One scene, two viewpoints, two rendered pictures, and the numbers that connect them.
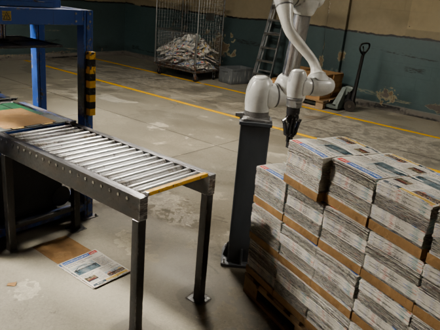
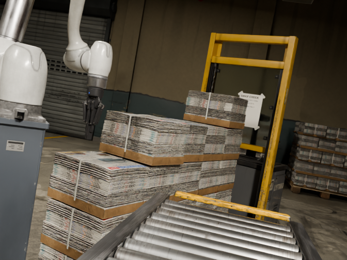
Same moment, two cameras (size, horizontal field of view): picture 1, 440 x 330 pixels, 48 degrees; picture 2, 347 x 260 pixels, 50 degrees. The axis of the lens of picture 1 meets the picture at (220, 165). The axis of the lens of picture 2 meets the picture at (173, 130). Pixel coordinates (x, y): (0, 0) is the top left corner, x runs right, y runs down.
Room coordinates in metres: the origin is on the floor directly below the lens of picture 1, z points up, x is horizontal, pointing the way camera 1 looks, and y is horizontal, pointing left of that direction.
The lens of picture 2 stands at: (3.21, 1.30, 1.13)
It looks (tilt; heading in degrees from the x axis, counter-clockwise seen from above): 3 degrees down; 242
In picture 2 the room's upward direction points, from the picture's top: 10 degrees clockwise
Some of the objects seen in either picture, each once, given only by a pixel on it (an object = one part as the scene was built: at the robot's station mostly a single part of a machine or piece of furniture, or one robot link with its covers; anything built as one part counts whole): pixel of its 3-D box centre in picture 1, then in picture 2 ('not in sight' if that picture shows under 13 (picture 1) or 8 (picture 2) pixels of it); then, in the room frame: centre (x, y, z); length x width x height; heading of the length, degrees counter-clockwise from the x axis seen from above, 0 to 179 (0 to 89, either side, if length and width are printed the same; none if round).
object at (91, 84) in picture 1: (90, 84); not in sight; (3.51, 0.97, 1.05); 0.05 x 0.05 x 0.45; 52
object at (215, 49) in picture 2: not in sight; (200, 131); (1.46, -1.54, 0.97); 0.09 x 0.09 x 1.75; 31
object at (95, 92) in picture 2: (292, 115); (94, 98); (2.77, -0.38, 1.12); 0.08 x 0.07 x 0.09; 121
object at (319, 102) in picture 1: (306, 85); not in sight; (9.17, -1.45, 0.28); 1.20 x 0.83 x 0.57; 52
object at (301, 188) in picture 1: (311, 185); (157, 157); (2.35, -0.47, 0.86); 0.29 x 0.16 x 0.04; 28
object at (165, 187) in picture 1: (178, 183); (231, 205); (2.34, 0.20, 0.81); 0.43 x 0.03 x 0.02; 142
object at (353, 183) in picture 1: (379, 187); (168, 137); (2.17, -0.74, 0.95); 0.38 x 0.29 x 0.23; 118
